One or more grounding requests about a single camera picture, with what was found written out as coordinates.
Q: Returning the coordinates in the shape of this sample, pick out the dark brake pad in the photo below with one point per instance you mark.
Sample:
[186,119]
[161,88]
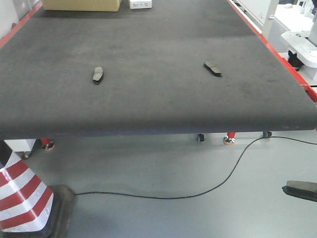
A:
[301,189]
[213,68]
[98,75]

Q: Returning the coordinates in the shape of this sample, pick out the dark grey conveyor belt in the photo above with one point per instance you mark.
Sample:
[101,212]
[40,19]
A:
[148,74]

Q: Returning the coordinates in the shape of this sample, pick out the long white box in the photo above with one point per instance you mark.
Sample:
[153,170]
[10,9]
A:
[140,4]

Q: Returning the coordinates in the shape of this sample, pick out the cardboard box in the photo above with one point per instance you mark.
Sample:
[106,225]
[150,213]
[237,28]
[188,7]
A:
[82,5]

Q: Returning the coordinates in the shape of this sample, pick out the red white traffic cone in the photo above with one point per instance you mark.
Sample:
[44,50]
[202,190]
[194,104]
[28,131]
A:
[28,207]

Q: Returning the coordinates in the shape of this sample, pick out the white machine right side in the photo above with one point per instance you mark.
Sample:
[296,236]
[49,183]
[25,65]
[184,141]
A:
[293,34]

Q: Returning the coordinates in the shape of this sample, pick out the red conveyor frame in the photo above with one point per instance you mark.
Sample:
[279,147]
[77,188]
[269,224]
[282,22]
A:
[272,49]

